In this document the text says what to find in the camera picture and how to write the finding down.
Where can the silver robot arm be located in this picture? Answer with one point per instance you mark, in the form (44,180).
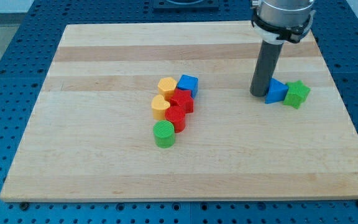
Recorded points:
(279,21)

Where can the yellow hexagon block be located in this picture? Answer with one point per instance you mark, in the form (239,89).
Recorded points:
(166,87)

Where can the blue cube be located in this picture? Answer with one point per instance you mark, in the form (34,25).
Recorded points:
(187,82)

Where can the red cylinder block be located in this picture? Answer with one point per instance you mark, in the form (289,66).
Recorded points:
(176,115)

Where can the red star block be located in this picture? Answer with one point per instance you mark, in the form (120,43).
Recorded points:
(183,99)

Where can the yellow heart block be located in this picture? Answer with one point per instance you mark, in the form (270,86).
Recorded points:
(159,105)

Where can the green cylinder block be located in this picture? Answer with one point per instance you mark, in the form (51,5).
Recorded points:
(164,134)

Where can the wooden board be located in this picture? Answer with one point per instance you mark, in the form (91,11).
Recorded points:
(90,135)

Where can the blue triangle block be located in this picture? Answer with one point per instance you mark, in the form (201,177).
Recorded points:
(277,91)

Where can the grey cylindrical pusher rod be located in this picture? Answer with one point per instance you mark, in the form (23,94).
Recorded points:
(264,69)

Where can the green star block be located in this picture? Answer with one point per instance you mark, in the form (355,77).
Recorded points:
(297,94)

